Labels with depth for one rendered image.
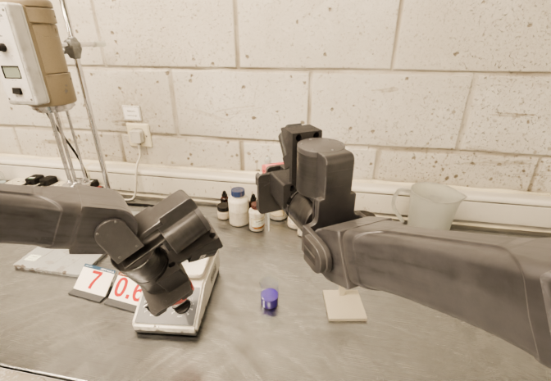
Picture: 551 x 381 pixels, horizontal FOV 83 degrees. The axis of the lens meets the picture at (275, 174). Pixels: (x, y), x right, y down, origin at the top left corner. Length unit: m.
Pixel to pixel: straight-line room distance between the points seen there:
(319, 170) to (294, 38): 0.66
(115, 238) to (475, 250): 0.35
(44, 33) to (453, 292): 0.87
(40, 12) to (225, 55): 0.44
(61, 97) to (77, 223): 0.54
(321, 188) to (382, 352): 0.42
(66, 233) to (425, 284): 0.34
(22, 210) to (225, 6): 0.78
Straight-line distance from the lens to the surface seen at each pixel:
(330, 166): 0.34
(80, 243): 0.41
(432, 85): 1.00
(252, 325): 0.71
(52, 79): 0.89
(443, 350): 0.74
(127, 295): 0.81
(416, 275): 0.26
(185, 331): 0.69
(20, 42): 0.86
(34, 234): 0.40
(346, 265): 0.32
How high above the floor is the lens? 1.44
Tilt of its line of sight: 24 degrees down
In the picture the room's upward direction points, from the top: straight up
